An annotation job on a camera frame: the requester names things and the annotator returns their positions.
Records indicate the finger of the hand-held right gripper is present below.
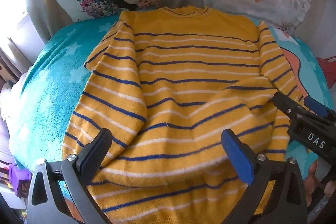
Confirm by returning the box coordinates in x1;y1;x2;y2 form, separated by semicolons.
272;92;298;120
304;96;329;117

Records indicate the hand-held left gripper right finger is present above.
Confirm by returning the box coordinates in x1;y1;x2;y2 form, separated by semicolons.
220;129;308;224

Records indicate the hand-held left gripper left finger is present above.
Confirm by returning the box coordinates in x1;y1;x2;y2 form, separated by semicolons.
26;128;113;224

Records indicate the yellow striped sweater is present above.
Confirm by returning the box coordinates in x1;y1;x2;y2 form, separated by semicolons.
62;6;306;224

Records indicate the person's right hand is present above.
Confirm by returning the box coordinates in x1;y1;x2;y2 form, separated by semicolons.
304;161;335;205

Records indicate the teal star-print blanket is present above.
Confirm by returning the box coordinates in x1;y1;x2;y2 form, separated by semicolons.
9;14;332;211

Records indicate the purple toy object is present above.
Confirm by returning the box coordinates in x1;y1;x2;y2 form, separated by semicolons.
7;163;32;199

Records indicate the beige curtain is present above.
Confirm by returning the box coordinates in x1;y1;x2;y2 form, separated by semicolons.
0;0;53;83

